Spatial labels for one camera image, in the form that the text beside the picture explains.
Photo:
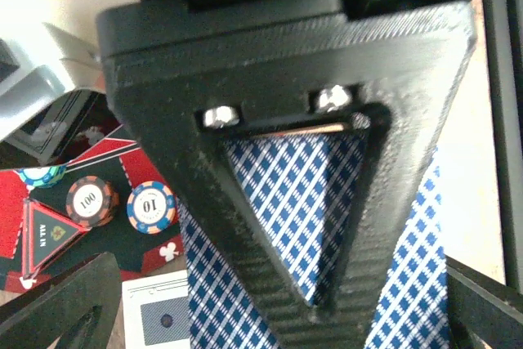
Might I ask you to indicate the blue white ten chip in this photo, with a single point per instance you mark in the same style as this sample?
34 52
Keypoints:
151 207

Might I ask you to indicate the grey playing card deck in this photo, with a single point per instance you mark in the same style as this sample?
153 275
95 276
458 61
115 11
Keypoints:
301 188

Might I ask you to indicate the green blue fifty chip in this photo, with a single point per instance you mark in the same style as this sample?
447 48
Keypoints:
43 177

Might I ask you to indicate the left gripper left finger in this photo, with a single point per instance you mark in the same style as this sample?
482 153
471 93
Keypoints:
76 309

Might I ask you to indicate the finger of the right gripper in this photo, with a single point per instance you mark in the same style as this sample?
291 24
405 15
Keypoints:
390 79

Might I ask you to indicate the red black hundred chip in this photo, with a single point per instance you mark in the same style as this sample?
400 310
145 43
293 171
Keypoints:
91 202

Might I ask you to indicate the round red black poker mat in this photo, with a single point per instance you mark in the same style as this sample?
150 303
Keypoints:
116 158

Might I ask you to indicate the white card box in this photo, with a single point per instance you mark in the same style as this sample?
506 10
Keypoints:
156 311

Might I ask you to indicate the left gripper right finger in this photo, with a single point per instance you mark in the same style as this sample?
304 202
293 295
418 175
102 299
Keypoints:
482 312

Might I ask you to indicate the triangular black dealer button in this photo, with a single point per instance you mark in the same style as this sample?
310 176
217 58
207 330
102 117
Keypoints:
46 234

